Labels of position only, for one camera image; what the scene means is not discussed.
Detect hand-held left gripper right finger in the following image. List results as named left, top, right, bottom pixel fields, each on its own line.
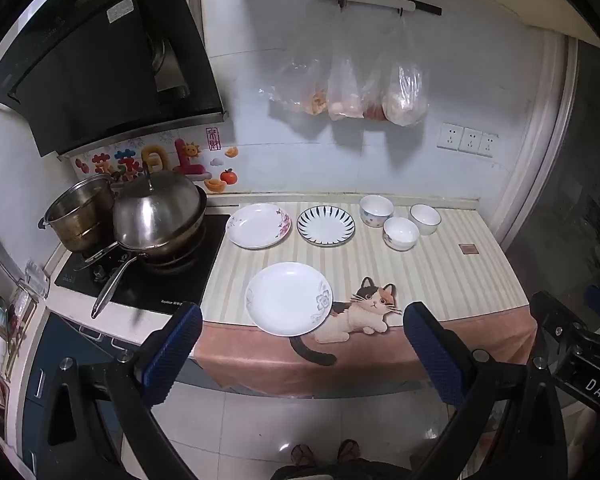
left=402, top=301, right=568, bottom=480

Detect wire storage rack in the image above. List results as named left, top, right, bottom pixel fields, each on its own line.
left=0, top=240, right=46, bottom=441

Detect dark blue kitchen cabinet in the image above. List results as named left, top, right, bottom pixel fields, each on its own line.
left=22, top=310, right=131, bottom=476

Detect clear plastic bag red contents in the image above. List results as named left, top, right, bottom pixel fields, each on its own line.
left=362, top=60, right=387, bottom=121

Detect white framed glass door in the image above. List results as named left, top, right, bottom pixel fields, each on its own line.
left=490, top=30, right=600, bottom=311

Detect clear plastic bag orange contents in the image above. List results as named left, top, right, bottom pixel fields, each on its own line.
left=258, top=2, right=331, bottom=116

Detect steel wok lid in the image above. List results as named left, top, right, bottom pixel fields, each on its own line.
left=112, top=161, right=201, bottom=249

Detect black glass cooktop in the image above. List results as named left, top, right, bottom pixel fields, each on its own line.
left=54, top=214, right=231, bottom=317

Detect white wall socket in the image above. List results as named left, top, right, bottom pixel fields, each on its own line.
left=458, top=127, right=482, bottom=154
left=437, top=122, right=463, bottom=151
left=477, top=132, right=500, bottom=158

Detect white bowl faint print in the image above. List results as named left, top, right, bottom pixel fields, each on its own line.
left=383, top=216, right=421, bottom=251

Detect white bowl blue floral print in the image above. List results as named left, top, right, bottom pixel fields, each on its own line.
left=359, top=195, right=395, bottom=229

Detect white bowl dark rim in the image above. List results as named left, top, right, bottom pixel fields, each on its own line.
left=409, top=203, right=442, bottom=236

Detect black range hood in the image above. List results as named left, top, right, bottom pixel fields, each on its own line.
left=0, top=0, right=229, bottom=158

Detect striped cat print tablecloth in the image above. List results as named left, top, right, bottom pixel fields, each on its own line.
left=190, top=202, right=538, bottom=398

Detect steel wok with long handle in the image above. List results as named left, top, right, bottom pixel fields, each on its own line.
left=72, top=187, right=208, bottom=320

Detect colourful printed box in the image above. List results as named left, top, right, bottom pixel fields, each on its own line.
left=72, top=127, right=241, bottom=196

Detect white plate grey flower print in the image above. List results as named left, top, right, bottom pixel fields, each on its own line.
left=244, top=262, right=335, bottom=337

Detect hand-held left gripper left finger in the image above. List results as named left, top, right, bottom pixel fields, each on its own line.
left=37, top=302, right=203, bottom=480

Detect white plate blue striped rim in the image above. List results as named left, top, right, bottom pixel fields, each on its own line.
left=296, top=205, right=356, bottom=247

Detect white plate pink floral print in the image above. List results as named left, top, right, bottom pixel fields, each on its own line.
left=226, top=203, right=292, bottom=250

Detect clear plastic bag pale contents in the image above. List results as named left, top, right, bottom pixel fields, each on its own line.
left=326, top=5, right=366, bottom=122

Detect steel stock pot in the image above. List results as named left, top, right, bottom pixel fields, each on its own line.
left=37, top=175, right=117, bottom=254

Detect large clear plastic bag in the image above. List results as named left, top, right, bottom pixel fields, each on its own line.
left=380, top=12, right=429, bottom=127

